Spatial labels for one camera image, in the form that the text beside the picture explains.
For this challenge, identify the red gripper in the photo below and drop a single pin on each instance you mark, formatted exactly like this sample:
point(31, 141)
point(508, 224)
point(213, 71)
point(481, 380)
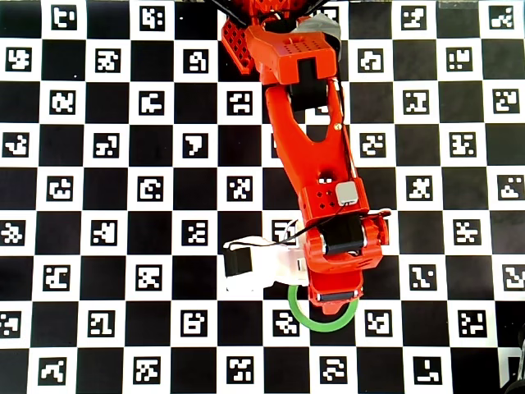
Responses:
point(335, 296)

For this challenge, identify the red robot arm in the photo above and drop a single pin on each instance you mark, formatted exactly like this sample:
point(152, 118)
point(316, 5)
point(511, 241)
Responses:
point(316, 156)

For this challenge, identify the small gray square sensor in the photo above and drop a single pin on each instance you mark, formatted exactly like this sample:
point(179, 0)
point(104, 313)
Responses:
point(347, 193)

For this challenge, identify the black white marker mat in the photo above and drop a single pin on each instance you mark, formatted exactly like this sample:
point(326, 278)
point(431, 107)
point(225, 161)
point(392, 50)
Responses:
point(61, 205)

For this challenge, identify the clear tape strip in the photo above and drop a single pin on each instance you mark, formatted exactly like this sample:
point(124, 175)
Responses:
point(457, 3)

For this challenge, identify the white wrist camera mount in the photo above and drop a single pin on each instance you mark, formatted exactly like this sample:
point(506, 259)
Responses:
point(270, 267)

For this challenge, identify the red lattice base plate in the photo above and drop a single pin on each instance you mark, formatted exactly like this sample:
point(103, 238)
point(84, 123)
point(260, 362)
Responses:
point(237, 45)

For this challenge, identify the gray duct tape patch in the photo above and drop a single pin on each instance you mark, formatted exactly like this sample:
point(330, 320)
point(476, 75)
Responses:
point(324, 25)

